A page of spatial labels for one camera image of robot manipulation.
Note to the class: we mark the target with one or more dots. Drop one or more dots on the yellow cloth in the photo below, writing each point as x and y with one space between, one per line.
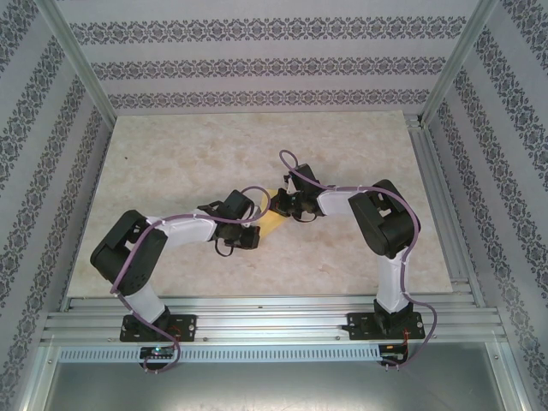
269 224

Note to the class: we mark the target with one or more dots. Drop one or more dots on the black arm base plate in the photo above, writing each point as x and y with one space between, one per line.
186 327
359 325

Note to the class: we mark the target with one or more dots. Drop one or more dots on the small circuit board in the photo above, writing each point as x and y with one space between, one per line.
391 349
156 352

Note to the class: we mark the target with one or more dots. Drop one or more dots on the grey metal sheet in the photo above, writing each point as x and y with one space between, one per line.
274 385

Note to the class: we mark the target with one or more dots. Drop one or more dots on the aluminium frame post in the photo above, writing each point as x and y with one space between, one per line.
458 60
77 55

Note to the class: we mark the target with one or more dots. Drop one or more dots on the aluminium side rail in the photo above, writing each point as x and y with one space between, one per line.
432 171

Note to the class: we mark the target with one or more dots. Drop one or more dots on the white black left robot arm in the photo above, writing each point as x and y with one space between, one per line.
111 257

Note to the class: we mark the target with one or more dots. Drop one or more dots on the long aluminium mounting rail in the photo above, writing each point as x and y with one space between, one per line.
274 321

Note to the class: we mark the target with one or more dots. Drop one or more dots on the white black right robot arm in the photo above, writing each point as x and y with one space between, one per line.
377 231

